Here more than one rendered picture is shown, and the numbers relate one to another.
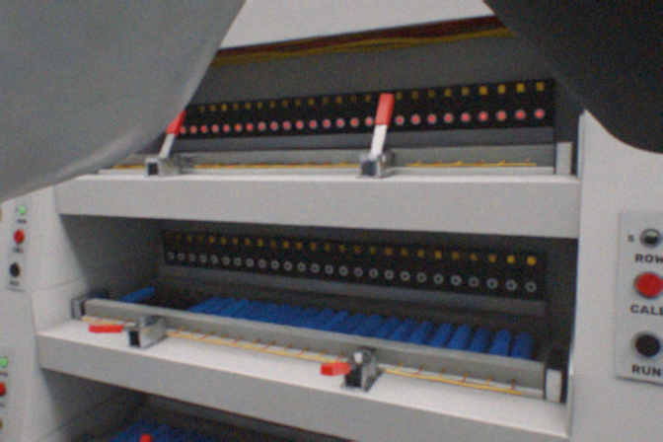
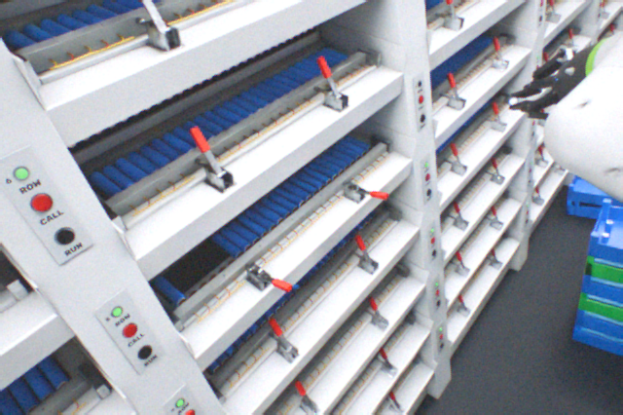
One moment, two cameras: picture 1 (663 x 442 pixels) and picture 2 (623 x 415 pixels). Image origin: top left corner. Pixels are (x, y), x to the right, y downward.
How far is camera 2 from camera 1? 0.80 m
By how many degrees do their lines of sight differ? 72
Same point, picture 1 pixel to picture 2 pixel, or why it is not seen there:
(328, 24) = (301, 25)
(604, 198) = (409, 76)
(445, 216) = (371, 109)
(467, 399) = (381, 171)
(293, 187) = (320, 134)
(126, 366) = (269, 298)
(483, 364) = (374, 156)
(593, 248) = (409, 94)
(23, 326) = (179, 369)
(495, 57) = not seen: outside the picture
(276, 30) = (273, 38)
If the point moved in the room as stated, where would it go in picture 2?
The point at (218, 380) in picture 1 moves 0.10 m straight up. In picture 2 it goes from (317, 250) to (306, 206)
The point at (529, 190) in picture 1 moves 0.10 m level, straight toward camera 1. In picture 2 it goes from (392, 83) to (443, 85)
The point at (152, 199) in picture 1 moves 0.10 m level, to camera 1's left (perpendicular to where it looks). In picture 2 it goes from (238, 202) to (205, 248)
